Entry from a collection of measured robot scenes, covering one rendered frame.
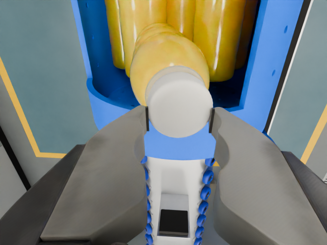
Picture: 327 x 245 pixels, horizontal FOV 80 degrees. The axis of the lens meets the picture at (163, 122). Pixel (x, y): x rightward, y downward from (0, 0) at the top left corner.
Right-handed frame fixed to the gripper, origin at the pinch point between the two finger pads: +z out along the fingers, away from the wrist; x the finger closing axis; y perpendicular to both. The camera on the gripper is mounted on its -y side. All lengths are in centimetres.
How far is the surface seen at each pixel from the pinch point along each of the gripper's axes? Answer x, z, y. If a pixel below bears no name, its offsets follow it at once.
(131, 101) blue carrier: -8.0, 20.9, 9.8
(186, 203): 5, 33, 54
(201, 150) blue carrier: 2.9, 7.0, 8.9
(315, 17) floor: 83, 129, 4
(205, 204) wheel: 11, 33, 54
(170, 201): -1, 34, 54
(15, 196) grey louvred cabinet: -155, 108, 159
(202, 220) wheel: 11, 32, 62
